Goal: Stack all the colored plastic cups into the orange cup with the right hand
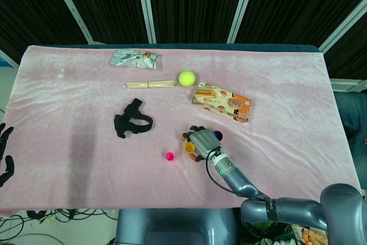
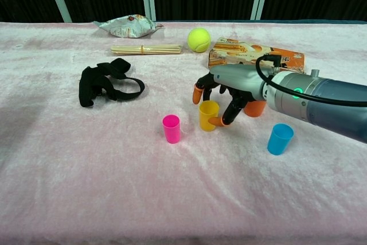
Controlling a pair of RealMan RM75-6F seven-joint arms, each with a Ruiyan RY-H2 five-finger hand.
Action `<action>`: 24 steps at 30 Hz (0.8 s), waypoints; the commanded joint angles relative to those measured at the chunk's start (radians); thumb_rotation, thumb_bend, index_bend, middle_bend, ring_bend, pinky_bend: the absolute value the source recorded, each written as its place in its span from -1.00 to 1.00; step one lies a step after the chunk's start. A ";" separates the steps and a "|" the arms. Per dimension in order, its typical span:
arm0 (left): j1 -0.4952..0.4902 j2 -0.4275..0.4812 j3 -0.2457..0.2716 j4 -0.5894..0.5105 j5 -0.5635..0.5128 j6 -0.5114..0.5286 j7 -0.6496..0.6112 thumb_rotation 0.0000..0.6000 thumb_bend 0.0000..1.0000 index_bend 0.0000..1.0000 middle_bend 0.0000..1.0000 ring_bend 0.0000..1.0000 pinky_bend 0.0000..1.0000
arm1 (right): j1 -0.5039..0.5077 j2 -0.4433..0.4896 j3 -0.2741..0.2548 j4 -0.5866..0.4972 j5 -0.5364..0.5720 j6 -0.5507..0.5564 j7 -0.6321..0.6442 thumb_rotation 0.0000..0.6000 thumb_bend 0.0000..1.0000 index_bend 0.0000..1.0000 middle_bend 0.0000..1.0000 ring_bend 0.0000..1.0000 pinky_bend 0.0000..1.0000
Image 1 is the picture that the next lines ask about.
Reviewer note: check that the white partition post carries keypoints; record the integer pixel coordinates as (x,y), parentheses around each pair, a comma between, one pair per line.
(341,28)
(242,7)
(70,7)
(146,7)
(7,55)

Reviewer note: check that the bin bag with green waste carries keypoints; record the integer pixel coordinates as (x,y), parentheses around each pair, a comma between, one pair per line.
(269,229)

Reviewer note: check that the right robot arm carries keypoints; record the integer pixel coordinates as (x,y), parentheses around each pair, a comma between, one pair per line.
(338,207)

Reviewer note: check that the grey robot torso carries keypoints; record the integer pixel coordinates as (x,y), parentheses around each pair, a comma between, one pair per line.
(172,227)

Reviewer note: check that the orange snack packet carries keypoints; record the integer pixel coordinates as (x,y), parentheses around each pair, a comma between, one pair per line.
(308,235)

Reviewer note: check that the yellow plastic cup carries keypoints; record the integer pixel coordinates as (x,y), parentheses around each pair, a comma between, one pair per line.
(188,147)

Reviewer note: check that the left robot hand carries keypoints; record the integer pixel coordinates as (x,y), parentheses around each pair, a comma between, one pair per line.
(3,141)

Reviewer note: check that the pink plastic cup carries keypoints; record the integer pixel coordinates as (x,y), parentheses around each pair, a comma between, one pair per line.
(170,156)

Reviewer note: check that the person in blue jeans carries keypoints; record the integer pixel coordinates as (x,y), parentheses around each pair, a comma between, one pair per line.
(351,113)

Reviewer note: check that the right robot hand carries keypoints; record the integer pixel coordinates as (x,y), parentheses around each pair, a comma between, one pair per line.
(207,143)

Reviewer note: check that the blue plastic cup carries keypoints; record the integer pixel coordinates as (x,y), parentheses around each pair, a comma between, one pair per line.
(218,135)

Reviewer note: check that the bundle of wooden sticks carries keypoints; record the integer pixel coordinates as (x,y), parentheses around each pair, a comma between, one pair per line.
(149,84)

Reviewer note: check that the yellow tennis ball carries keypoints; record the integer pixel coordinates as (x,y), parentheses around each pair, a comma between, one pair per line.
(187,79)

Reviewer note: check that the white frame base rail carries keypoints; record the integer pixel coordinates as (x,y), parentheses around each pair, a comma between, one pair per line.
(347,85)

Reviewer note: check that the pink velvet table cloth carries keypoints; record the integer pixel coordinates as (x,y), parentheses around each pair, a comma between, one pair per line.
(71,113)

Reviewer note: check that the silver snack bag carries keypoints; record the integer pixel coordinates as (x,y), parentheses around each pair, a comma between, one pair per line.
(133,59)

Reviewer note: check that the orange biscuit box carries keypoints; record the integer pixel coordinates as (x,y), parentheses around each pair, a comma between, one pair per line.
(226,104)

